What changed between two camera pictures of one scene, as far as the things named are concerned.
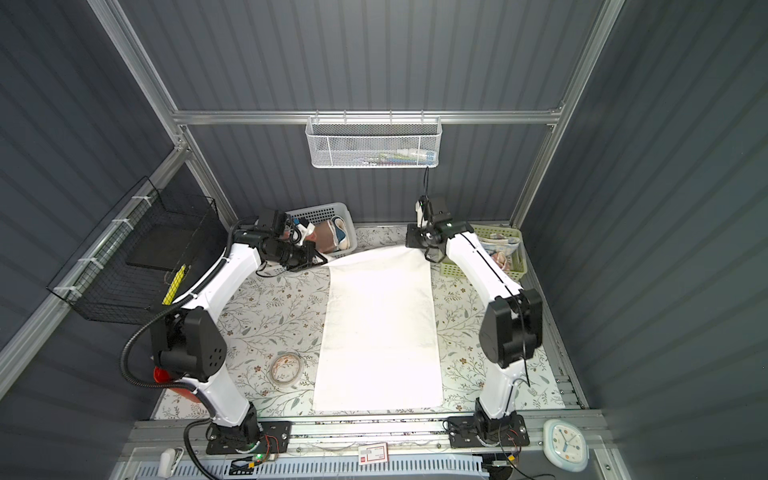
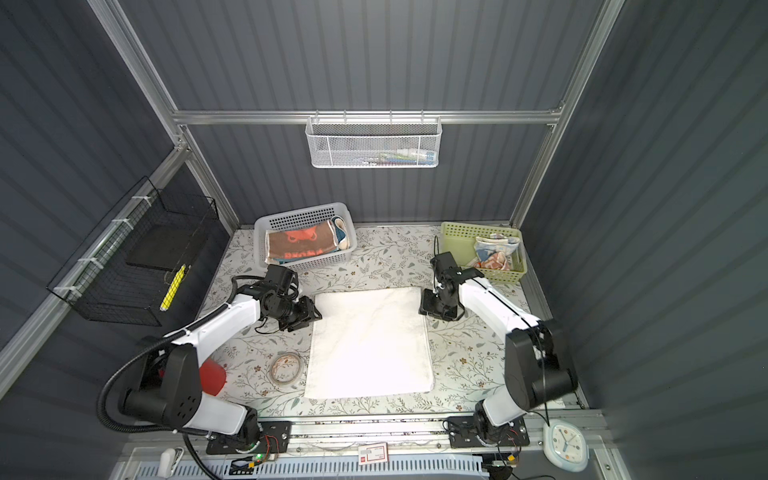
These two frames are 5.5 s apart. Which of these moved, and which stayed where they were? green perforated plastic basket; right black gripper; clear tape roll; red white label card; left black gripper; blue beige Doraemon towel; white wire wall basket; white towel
Moved: white towel; left black gripper; right black gripper
Stayed: red white label card; blue beige Doraemon towel; white wire wall basket; green perforated plastic basket; clear tape roll
